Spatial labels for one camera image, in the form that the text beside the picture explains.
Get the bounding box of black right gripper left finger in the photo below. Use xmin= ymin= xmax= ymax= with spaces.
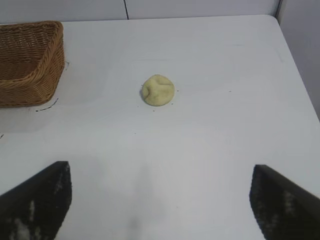
xmin=0 ymin=160 xmax=73 ymax=240

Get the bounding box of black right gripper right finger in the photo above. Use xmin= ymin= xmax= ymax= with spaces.
xmin=249 ymin=163 xmax=320 ymax=240

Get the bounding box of pale yellow egg yolk pastry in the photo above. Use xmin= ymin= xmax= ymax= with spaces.
xmin=140 ymin=73 xmax=176 ymax=108

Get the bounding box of brown woven wicker basket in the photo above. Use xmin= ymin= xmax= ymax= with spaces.
xmin=0 ymin=20 xmax=66 ymax=109

